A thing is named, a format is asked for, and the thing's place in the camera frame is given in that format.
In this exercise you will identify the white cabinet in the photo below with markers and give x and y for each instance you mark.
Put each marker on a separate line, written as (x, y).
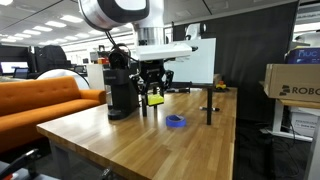
(96, 76)

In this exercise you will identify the blue cardboard box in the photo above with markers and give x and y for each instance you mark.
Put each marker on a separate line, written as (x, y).
(306, 55)

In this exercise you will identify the yellow toy vehicle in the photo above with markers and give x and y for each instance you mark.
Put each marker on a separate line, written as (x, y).
(220, 86)

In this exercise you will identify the black coffee machine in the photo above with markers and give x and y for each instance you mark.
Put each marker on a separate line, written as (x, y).
(121, 93)

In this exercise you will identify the white printed carton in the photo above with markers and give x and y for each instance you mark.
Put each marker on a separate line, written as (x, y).
(301, 123)

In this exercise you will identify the white whiteboard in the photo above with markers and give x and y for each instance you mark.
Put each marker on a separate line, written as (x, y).
(200, 63)

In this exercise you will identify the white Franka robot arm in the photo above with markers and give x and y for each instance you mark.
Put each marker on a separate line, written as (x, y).
(100, 13)

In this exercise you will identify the white desk frame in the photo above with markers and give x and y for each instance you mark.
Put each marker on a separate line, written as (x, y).
(277, 116)

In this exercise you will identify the orange sofa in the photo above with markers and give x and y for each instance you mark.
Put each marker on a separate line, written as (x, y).
(40, 100)

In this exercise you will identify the black marker pen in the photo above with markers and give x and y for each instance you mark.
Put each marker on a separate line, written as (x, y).
(208, 108)

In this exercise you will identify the white round table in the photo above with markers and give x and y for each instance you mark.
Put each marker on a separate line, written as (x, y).
(63, 74)

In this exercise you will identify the computer monitor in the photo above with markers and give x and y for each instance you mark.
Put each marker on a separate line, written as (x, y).
(11, 66)

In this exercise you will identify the black curtain backdrop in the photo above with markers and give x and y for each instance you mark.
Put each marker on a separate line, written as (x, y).
(260, 43)

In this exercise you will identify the blue tape roll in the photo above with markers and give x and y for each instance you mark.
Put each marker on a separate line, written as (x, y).
(170, 123)

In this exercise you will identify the cardboard box with black print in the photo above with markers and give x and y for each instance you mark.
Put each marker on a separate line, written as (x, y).
(293, 80)

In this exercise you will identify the white wrist camera mount plate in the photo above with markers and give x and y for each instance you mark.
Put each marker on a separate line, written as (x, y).
(163, 51)

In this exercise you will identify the rectangular ceiling light panel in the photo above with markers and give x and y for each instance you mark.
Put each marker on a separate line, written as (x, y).
(42, 28)
(70, 18)
(55, 24)

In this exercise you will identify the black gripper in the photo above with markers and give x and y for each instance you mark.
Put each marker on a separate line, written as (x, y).
(153, 71)

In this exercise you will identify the yellow smiley duster block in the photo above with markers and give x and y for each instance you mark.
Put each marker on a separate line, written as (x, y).
(156, 100)

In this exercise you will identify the black whiteboard stand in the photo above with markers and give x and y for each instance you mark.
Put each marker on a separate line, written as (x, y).
(209, 106)

